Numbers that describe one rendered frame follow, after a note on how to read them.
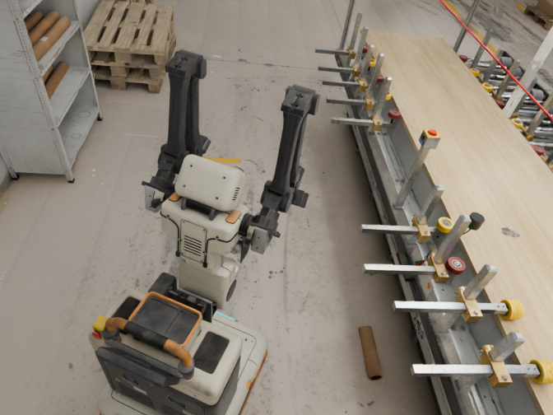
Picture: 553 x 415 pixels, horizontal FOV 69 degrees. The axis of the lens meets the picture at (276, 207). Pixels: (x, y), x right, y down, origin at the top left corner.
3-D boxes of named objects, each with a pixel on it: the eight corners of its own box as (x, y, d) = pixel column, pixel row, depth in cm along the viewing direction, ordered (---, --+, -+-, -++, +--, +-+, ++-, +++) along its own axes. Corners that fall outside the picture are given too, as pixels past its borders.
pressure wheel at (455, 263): (441, 284, 185) (452, 269, 177) (435, 270, 191) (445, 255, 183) (457, 285, 186) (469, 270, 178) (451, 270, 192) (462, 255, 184)
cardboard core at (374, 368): (371, 375, 225) (360, 325, 246) (367, 380, 231) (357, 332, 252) (384, 375, 226) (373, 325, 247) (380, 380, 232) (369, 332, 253)
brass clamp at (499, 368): (490, 388, 140) (498, 382, 137) (475, 351, 150) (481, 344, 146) (507, 388, 141) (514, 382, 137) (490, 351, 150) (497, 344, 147)
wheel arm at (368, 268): (363, 274, 181) (365, 268, 178) (361, 268, 183) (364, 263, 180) (454, 277, 186) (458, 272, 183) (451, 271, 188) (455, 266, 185)
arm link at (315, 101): (284, 89, 129) (317, 99, 127) (290, 81, 133) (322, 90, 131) (272, 187, 160) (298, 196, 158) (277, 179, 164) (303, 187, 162)
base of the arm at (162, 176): (140, 184, 149) (168, 194, 147) (148, 164, 150) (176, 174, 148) (150, 188, 158) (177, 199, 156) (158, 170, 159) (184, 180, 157)
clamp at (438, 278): (434, 282, 182) (439, 277, 179) (425, 258, 192) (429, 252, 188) (446, 283, 183) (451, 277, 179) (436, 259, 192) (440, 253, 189)
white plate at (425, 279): (425, 299, 190) (433, 287, 183) (409, 255, 208) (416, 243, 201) (425, 299, 190) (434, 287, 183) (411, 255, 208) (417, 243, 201)
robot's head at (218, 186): (225, 213, 133) (239, 170, 132) (169, 193, 137) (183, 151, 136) (237, 213, 147) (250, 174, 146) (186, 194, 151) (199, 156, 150)
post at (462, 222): (420, 286, 197) (464, 219, 163) (418, 280, 199) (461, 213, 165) (427, 286, 197) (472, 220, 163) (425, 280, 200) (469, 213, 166)
